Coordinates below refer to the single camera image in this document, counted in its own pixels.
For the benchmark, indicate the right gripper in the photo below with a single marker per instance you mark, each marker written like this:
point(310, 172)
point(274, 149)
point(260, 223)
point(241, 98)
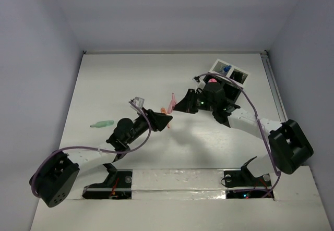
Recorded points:
point(187, 104)

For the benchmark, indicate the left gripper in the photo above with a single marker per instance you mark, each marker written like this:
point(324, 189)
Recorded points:
point(152, 120)

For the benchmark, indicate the pink translucent highlighter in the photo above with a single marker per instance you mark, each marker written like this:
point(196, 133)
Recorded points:
point(172, 104)

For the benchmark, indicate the pink cap black highlighter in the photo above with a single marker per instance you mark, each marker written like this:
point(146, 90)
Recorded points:
point(212, 80)

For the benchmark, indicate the blue cap black highlighter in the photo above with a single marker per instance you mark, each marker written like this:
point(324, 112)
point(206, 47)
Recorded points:
point(227, 68)

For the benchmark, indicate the orange translucent highlighter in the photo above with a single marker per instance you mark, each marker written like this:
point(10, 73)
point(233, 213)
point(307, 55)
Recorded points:
point(164, 111)

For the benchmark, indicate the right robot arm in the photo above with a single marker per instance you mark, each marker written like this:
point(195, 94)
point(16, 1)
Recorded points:
point(233, 116)

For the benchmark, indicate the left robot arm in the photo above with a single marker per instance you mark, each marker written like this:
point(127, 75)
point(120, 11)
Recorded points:
point(55, 178)

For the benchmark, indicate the black slotted organizer box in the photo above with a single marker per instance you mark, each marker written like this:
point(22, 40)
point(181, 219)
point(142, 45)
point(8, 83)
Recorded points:
point(231, 91)

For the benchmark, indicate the green translucent highlighter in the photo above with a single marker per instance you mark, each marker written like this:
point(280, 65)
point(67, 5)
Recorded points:
point(102, 124)

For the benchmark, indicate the white organizer box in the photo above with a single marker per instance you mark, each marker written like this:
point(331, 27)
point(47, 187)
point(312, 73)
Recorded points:
point(238, 75)

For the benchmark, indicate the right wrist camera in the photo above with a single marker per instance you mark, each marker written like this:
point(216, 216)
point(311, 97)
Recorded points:
point(200, 82)

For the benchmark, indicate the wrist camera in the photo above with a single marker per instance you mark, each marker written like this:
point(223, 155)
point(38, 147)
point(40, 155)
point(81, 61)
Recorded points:
point(200, 82)
point(137, 103)

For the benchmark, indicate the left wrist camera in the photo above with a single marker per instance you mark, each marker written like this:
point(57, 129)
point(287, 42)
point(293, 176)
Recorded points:
point(137, 103)

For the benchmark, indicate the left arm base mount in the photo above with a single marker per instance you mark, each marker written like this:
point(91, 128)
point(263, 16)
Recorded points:
point(116, 186)

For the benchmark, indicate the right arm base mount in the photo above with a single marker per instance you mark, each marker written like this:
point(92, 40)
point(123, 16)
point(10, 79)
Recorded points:
point(241, 184)

